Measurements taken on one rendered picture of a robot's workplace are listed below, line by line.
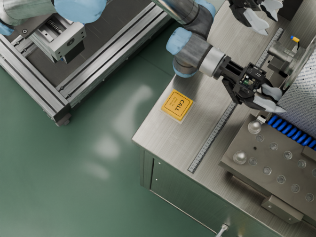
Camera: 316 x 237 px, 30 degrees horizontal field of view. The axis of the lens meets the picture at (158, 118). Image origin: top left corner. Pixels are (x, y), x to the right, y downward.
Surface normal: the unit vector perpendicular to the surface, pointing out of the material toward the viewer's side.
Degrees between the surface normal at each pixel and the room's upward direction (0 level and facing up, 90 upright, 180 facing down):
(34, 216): 0
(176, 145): 0
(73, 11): 84
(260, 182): 0
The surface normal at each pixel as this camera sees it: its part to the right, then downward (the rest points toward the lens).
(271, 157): 0.03, -0.25
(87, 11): -0.22, 0.91
